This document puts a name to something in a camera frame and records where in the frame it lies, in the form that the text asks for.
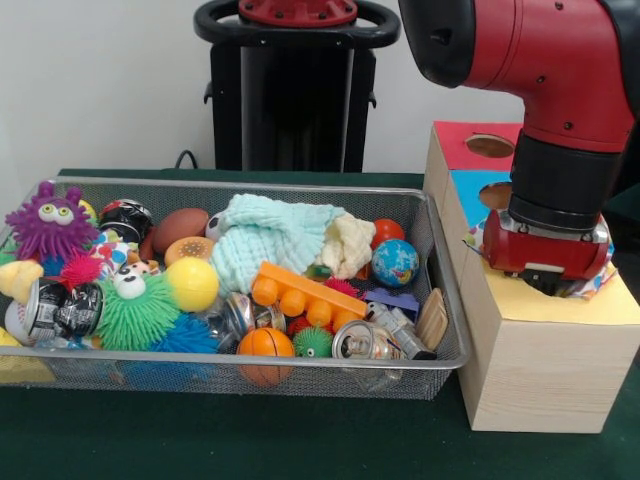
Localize wooden box with three holes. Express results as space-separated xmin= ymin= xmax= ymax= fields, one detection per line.
xmin=423 ymin=121 xmax=640 ymax=434

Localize small orange basketball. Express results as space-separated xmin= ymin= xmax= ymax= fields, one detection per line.
xmin=237 ymin=327 xmax=296 ymax=388

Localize colourful patterned cloth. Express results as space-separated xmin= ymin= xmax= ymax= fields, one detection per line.
xmin=465 ymin=222 xmax=619 ymax=301

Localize orange building block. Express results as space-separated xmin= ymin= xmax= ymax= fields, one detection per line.
xmin=250 ymin=261 xmax=367 ymax=329

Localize purple spiky monster toy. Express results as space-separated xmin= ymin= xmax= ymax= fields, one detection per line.
xmin=4 ymin=181 xmax=101 ymax=263

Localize crushed silver can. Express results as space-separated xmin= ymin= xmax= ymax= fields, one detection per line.
xmin=333 ymin=320 xmax=404 ymax=363

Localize small brown football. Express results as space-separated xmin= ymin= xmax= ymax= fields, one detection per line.
xmin=153 ymin=208 xmax=212 ymax=253

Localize green spiky ball with eyes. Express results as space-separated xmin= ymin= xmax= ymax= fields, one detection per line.
xmin=95 ymin=262 xmax=183 ymax=351

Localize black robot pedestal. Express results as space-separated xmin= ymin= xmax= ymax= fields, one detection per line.
xmin=194 ymin=0 xmax=401 ymax=171

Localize cream yellow cloth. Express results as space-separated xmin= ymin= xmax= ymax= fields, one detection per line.
xmin=318 ymin=212 xmax=377 ymax=281

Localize dark green table cloth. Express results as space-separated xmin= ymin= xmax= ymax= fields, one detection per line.
xmin=0 ymin=168 xmax=640 ymax=480

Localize shallow clear bin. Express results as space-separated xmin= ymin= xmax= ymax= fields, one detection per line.
xmin=0 ymin=177 xmax=473 ymax=401

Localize blue globe ball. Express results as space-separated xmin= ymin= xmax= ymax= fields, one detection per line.
xmin=372 ymin=238 xmax=421 ymax=288

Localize light teal cloth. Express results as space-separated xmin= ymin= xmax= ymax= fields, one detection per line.
xmin=210 ymin=193 xmax=346 ymax=296

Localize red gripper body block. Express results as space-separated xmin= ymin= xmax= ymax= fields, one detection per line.
xmin=482 ymin=210 xmax=613 ymax=284

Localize yellow ball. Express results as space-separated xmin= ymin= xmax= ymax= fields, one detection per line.
xmin=165 ymin=258 xmax=220 ymax=313

